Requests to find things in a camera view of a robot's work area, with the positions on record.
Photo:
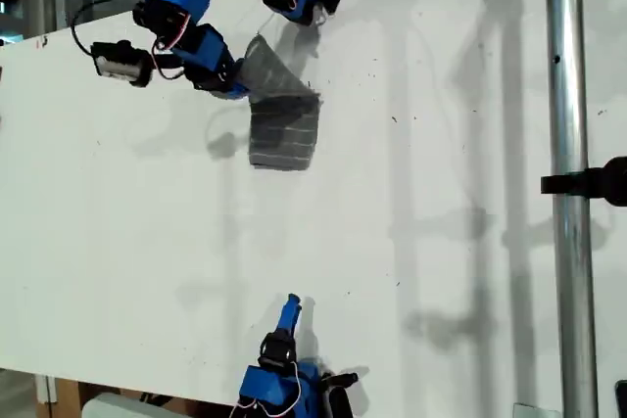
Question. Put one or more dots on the grey striped towel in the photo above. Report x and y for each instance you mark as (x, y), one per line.
(284, 124)

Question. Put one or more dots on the black clamp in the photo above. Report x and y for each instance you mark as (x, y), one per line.
(602, 180)

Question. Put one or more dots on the arm camera box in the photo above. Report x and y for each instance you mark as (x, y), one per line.
(120, 65)
(340, 393)

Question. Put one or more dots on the wooden table frame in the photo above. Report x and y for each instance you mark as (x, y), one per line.
(66, 396)

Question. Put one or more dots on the steel post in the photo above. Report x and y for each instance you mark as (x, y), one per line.
(568, 95)

